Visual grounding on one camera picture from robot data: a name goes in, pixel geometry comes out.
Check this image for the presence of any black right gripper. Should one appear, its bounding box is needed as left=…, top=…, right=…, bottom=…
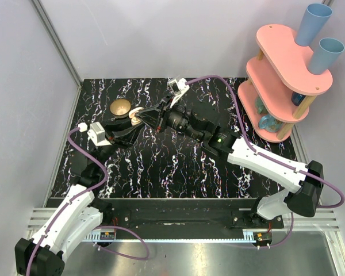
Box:
left=135, top=94, right=204, bottom=142

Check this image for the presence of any cream earbud charging case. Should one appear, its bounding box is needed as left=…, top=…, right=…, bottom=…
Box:
left=128, top=107, right=144, bottom=126

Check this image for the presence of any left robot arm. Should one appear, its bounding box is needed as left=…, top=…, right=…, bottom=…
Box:
left=14, top=118, right=144, bottom=275

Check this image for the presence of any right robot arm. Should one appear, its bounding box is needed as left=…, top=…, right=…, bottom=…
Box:
left=134, top=101, right=324, bottom=228

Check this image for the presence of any gold patterned ceramic bowl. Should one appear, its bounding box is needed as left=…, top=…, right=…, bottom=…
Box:
left=110, top=98, right=132, bottom=118

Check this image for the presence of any green ceramic mug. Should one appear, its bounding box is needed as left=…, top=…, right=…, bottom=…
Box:
left=255, top=96, right=268, bottom=114

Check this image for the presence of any blue patterned mug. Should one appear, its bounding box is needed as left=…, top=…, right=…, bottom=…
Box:
left=258, top=114, right=283, bottom=133

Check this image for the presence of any pink three-tier shelf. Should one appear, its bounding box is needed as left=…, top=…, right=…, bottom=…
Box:
left=237, top=24, right=333, bottom=143

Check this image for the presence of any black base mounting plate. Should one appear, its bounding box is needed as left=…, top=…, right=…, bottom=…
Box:
left=91, top=198, right=284, bottom=242

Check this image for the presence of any dark blue object on shelf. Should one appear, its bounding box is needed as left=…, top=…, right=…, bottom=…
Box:
left=291, top=92, right=305, bottom=106

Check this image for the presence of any blue cup front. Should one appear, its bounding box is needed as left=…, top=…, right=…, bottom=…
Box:
left=307, top=37, right=345, bottom=75

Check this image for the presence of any blue cup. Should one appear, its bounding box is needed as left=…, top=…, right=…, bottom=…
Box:
left=307, top=37, right=345, bottom=75
left=295, top=3, right=333, bottom=47

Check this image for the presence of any blue cup rear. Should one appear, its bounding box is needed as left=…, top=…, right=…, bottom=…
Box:
left=295, top=3, right=333, bottom=47

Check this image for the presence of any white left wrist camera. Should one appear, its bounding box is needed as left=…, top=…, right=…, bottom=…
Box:
left=87, top=122, right=110, bottom=147

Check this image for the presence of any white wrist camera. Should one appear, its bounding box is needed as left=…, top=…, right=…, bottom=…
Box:
left=167, top=78, right=190, bottom=108
left=87, top=122, right=110, bottom=147

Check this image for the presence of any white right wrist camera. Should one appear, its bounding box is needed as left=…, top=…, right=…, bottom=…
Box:
left=167, top=78, right=190, bottom=108

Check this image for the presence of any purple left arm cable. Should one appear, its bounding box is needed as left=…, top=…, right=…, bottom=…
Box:
left=25, top=128, right=149, bottom=276

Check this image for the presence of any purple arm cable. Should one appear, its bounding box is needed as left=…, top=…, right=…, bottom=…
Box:
left=185, top=75, right=345, bottom=250
left=25, top=128, right=149, bottom=276

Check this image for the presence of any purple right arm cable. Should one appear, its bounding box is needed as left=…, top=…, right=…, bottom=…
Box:
left=185, top=75, right=345, bottom=250

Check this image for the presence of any aluminium frame rail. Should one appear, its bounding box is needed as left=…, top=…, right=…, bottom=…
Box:
left=29, top=0, right=83, bottom=87

